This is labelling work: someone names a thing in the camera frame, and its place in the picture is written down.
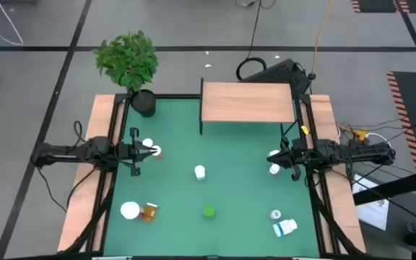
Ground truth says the white bottle blue label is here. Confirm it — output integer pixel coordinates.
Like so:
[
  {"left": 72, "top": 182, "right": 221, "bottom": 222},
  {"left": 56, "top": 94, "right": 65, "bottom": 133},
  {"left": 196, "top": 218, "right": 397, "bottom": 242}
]
[{"left": 272, "top": 218, "right": 298, "bottom": 238}]

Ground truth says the black coiled floor cable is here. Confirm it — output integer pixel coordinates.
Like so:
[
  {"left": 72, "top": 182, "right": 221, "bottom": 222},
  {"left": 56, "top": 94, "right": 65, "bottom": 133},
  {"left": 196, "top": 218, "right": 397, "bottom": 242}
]
[{"left": 235, "top": 0, "right": 277, "bottom": 82}]

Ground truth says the green leafy plant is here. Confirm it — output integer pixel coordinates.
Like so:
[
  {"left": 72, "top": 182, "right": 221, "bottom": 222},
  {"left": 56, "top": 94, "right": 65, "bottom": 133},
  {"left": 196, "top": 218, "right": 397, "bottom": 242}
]
[{"left": 92, "top": 30, "right": 160, "bottom": 93}]

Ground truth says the black plant pot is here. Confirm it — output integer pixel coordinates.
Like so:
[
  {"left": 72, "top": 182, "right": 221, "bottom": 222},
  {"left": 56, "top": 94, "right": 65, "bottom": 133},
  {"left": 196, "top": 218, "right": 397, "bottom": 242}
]
[{"left": 130, "top": 89, "right": 157, "bottom": 118}]

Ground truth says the white cable loop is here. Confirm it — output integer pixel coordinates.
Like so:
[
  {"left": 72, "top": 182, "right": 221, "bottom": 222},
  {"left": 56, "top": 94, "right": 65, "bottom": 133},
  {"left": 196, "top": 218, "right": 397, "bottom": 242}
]
[{"left": 365, "top": 131, "right": 393, "bottom": 149}]

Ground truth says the yellow power plug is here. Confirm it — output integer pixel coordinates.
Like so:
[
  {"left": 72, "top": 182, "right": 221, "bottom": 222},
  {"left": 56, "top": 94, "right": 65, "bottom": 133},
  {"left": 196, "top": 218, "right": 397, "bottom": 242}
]
[{"left": 352, "top": 128, "right": 370, "bottom": 142}]

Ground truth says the large white-capped bottle purple label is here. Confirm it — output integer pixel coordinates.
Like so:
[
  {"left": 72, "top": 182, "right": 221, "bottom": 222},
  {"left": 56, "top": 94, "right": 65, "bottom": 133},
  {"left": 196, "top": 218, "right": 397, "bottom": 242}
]
[{"left": 120, "top": 201, "right": 143, "bottom": 221}]

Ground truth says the white paper sheet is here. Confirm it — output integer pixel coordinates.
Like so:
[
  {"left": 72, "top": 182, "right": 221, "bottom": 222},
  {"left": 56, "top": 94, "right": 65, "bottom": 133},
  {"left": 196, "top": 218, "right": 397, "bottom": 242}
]
[{"left": 352, "top": 173, "right": 390, "bottom": 231}]

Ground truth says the yellow cable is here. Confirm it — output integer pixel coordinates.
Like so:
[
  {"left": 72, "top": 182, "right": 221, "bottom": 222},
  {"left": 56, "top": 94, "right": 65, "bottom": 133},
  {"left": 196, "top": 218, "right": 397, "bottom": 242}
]
[{"left": 311, "top": 0, "right": 335, "bottom": 77}]

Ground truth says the white bottle pair left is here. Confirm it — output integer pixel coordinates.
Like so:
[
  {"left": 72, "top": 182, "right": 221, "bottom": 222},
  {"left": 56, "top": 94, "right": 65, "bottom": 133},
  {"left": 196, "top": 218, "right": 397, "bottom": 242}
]
[{"left": 150, "top": 144, "right": 164, "bottom": 160}]

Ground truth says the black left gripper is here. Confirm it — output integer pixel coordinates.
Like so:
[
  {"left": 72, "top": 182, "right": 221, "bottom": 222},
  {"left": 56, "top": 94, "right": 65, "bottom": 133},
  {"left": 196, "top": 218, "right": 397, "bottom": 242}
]
[{"left": 116, "top": 126, "right": 156, "bottom": 178}]

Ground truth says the orange amber pill vial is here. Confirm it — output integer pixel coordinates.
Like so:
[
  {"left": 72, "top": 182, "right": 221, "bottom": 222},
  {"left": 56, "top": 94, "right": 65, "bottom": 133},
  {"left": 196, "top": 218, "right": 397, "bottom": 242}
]
[{"left": 142, "top": 201, "right": 158, "bottom": 222}]

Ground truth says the white floor cable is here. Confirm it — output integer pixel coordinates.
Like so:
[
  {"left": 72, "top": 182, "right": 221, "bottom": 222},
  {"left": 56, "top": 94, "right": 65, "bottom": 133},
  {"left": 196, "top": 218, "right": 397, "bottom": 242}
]
[{"left": 0, "top": 0, "right": 25, "bottom": 47}]

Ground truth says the black keyboard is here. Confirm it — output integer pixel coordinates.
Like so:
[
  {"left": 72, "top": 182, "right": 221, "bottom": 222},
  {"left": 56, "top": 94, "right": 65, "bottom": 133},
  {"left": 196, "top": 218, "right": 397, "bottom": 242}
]
[{"left": 242, "top": 58, "right": 312, "bottom": 98}]

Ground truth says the black beam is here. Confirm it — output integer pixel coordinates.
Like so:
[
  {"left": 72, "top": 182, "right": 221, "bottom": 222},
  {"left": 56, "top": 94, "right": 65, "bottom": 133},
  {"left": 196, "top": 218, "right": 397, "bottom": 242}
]
[{"left": 352, "top": 166, "right": 416, "bottom": 206}]

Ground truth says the black table frame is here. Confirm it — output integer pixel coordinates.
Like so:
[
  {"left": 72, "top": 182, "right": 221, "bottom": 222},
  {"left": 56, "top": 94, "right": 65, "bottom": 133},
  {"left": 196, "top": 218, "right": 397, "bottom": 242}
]
[{"left": 58, "top": 92, "right": 366, "bottom": 260}]

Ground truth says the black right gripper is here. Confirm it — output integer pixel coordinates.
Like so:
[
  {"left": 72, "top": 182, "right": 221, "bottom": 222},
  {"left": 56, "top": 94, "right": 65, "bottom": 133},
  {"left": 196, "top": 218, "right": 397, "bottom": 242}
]
[{"left": 266, "top": 135, "right": 316, "bottom": 181}]

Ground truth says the wooden shelf with black legs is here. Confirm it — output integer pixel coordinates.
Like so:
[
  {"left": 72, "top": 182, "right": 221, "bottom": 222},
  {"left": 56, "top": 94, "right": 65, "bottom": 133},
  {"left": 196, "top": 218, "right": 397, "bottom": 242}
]
[{"left": 199, "top": 77, "right": 298, "bottom": 137}]

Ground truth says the wooden side board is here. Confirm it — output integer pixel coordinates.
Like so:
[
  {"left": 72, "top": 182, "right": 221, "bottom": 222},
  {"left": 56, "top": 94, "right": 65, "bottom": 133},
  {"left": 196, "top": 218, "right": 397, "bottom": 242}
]
[
  {"left": 56, "top": 94, "right": 126, "bottom": 253},
  {"left": 300, "top": 94, "right": 367, "bottom": 254}
]

